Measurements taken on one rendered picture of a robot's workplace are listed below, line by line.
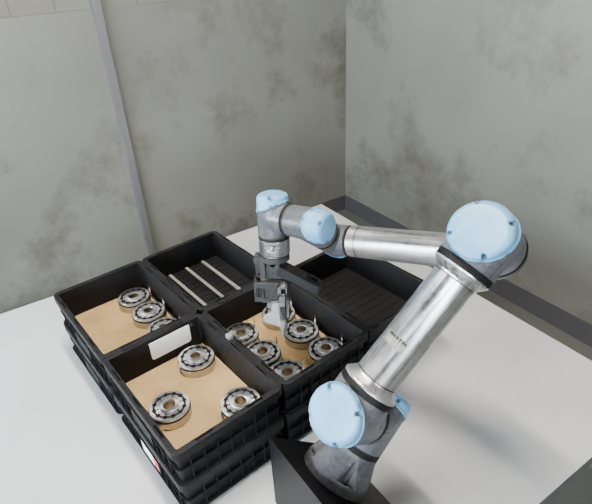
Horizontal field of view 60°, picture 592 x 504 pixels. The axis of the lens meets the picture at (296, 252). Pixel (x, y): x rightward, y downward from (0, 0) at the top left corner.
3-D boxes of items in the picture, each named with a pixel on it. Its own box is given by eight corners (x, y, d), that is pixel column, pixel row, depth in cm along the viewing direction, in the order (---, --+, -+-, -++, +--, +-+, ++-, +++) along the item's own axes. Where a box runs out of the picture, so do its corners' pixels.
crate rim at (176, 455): (102, 366, 136) (100, 359, 135) (200, 318, 152) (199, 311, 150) (175, 465, 109) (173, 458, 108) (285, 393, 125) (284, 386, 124)
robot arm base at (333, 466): (374, 498, 113) (399, 461, 112) (341, 505, 101) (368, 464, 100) (327, 451, 122) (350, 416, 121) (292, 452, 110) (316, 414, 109)
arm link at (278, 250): (291, 231, 126) (287, 244, 119) (291, 248, 128) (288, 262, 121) (260, 231, 127) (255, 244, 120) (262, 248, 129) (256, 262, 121)
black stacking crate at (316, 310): (368, 364, 146) (370, 333, 140) (287, 420, 130) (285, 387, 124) (282, 302, 172) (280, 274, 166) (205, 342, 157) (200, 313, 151)
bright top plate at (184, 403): (142, 406, 130) (141, 404, 130) (177, 386, 135) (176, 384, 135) (161, 430, 123) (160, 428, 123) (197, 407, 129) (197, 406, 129)
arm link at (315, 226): (348, 221, 119) (309, 213, 125) (325, 205, 110) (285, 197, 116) (337, 253, 118) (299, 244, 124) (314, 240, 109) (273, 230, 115)
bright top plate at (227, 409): (213, 399, 131) (213, 398, 131) (248, 382, 135) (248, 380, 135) (232, 425, 124) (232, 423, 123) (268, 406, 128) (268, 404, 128)
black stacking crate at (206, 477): (289, 449, 135) (287, 418, 129) (189, 522, 120) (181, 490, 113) (209, 369, 162) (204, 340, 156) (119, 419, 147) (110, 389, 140)
